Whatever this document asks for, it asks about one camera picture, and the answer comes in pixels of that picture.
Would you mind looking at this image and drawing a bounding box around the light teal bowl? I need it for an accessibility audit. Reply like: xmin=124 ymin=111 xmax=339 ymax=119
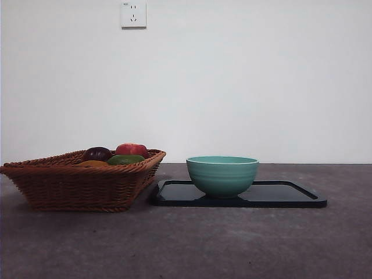
xmin=185 ymin=156 xmax=260 ymax=200

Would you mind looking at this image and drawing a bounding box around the yellow-brown kiwifruit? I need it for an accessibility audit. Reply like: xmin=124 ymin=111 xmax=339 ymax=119
xmin=76 ymin=160 xmax=110 ymax=168

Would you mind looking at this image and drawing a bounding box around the red apple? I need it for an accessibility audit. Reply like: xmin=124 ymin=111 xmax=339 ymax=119
xmin=115 ymin=142 xmax=149 ymax=158

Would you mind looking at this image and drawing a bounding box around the green avocado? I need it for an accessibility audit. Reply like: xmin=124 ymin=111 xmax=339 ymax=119
xmin=106 ymin=153 xmax=146 ymax=166

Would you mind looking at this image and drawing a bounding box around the dark purple fruit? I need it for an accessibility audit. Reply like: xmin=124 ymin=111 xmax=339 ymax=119
xmin=83 ymin=146 xmax=113 ymax=162

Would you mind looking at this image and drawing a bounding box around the dark teal rectangular tray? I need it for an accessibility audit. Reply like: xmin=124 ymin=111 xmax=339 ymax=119
xmin=151 ymin=179 xmax=328 ymax=209

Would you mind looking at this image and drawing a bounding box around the brown wicker basket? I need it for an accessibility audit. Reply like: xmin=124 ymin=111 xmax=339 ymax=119
xmin=0 ymin=148 xmax=167 ymax=213

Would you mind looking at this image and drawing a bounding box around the white wall socket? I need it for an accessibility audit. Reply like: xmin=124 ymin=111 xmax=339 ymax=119
xmin=120 ymin=1 xmax=147 ymax=29

